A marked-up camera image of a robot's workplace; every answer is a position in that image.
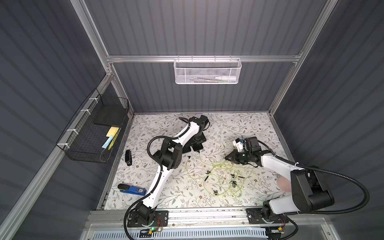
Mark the white marker in basket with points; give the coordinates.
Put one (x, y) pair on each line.
(228, 79)

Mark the black wire wall basket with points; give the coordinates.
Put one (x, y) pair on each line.
(86, 142)

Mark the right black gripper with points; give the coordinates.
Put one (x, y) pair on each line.
(237, 156)

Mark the blue stapler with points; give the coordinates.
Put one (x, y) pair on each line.
(127, 189)

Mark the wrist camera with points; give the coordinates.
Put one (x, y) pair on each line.
(247, 145)
(203, 122)

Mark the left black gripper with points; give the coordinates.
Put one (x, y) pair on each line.
(197, 143)

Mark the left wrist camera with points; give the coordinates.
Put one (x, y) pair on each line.
(203, 122)

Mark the pink cup of pens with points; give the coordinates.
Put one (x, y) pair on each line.
(284, 184)

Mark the black notebook in basket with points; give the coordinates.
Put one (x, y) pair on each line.
(110, 116)

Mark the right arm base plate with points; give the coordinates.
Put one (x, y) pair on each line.
(260, 215)

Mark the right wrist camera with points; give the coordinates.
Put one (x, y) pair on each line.
(247, 145)

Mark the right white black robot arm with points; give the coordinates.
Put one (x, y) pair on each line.
(309, 192)

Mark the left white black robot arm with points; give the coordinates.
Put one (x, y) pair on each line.
(167, 152)

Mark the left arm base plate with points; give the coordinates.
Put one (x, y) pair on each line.
(157, 218)

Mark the yellow sticky notes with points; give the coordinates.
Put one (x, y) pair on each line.
(112, 132)

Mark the black small device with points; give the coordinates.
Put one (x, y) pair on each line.
(128, 157)

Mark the floral table mat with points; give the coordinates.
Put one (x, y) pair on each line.
(179, 191)

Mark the white wire mesh basket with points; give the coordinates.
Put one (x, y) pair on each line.
(202, 71)

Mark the green wired earphones tangle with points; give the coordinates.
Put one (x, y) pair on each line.
(218, 179)

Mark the black phone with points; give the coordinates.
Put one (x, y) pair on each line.
(197, 147)

